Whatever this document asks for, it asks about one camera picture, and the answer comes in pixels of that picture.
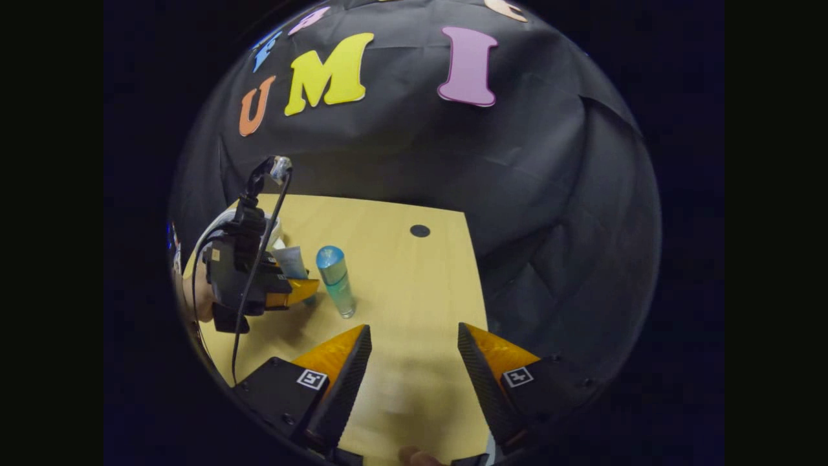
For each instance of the black backdrop cloth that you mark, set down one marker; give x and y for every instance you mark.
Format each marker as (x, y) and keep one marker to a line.
(517, 194)

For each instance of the pale blue cream tube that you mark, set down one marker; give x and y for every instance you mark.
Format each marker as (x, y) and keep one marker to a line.
(292, 262)

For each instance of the blue skincare bottle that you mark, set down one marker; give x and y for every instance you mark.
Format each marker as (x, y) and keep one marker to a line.
(336, 285)

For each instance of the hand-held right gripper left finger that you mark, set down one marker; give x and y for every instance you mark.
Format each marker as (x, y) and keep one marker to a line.
(343, 395)

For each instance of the black table grommet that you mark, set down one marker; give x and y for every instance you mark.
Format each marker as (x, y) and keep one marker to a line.
(420, 230)

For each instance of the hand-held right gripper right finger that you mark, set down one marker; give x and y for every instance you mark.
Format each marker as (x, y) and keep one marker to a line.
(485, 388)

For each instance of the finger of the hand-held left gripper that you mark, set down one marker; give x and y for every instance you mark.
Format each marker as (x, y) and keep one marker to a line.
(297, 290)

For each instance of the white suitcase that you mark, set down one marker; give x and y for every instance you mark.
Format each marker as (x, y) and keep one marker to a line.
(277, 232)

